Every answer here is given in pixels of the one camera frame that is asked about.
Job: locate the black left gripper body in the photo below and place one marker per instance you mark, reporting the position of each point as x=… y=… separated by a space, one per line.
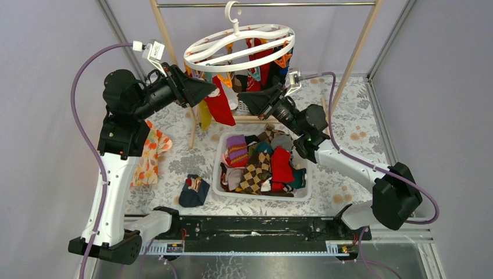
x=177 y=86

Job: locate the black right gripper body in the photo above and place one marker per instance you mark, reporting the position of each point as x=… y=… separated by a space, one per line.
x=284 y=112

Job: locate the red santa sock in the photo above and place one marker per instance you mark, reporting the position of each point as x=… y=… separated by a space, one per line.
x=218 y=106

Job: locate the white round clip hanger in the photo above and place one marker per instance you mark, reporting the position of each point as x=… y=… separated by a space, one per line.
x=241 y=47

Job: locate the navy blue sock bundle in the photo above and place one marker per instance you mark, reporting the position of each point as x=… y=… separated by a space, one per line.
x=194 y=192

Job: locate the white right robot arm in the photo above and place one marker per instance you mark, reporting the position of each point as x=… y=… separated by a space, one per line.
x=393 y=197

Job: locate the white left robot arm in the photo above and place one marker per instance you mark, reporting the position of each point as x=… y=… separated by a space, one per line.
x=129 y=102

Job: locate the white hanging sock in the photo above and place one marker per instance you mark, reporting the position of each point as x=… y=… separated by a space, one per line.
x=231 y=96

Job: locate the black hanging sock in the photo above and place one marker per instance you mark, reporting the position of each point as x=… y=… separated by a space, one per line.
x=278 y=71

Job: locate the red sock in bin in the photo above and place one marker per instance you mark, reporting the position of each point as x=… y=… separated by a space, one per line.
x=281 y=169

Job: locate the white sock bin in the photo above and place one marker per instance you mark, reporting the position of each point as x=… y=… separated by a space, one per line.
x=226 y=178

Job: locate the purple striped sock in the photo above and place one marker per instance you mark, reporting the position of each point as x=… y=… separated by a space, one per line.
x=237 y=151

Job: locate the teal sock in bin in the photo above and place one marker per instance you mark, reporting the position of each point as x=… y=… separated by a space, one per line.
x=299 y=181

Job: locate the orange floral cloth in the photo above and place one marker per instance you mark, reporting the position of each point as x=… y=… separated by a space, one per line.
x=152 y=158

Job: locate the argyle brown yellow sock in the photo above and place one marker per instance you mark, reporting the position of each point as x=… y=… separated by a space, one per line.
x=256 y=171

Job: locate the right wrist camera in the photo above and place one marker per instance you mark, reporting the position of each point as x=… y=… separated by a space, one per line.
x=293 y=82

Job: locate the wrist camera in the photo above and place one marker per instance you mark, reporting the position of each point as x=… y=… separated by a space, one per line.
x=293 y=82
x=152 y=52

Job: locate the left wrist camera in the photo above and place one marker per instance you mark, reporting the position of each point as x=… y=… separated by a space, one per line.
x=152 y=52

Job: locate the wooden clothes rack frame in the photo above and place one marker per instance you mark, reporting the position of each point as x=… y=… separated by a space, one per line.
x=375 y=7

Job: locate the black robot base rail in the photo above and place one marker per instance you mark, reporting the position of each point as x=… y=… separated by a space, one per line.
x=310 y=228

